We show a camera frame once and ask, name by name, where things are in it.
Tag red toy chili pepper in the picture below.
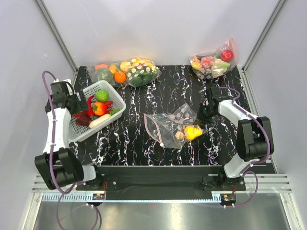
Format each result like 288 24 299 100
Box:
87 95 94 118

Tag green toy lime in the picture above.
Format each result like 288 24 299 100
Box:
95 90 109 102

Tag yellow toy pear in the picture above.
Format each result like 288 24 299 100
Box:
184 126 203 141

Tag clear zip top bag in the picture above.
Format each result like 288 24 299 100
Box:
144 103 204 149

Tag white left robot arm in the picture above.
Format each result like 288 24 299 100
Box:
35 80 104 190

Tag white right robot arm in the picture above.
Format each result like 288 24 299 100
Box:
197 87 274 190

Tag right bag of fake food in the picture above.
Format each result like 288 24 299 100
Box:
189 38 237 80

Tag bag of fake food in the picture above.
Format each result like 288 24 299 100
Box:
117 58 162 87
86 64 128 88
189 38 237 80

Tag left bag of fake food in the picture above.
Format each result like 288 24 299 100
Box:
86 64 128 88

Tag middle bag of fake food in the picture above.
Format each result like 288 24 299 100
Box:
117 58 162 87

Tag dark red toy mangosteen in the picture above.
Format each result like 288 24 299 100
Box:
75 113 92 127

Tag orange toy tomato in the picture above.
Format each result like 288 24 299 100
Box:
92 102 107 116

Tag white plastic basket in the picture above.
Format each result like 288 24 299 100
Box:
69 80 126 142

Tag red toy lobster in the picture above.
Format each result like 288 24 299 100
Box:
103 101 113 114

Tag green toy pumpkin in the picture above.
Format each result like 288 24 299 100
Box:
94 68 113 84

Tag orange toy orange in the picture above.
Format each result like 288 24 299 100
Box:
114 71 126 83

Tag red toy apple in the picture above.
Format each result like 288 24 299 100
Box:
220 50 234 63

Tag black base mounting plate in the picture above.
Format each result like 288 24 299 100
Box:
77 166 246 202

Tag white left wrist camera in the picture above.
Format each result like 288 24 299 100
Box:
50 80 75 95

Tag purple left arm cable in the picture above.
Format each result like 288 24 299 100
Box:
42 70 100 230

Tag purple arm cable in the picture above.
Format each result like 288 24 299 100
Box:
218 86 273 208
42 70 100 230

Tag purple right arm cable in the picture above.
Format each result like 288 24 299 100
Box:
218 86 273 208

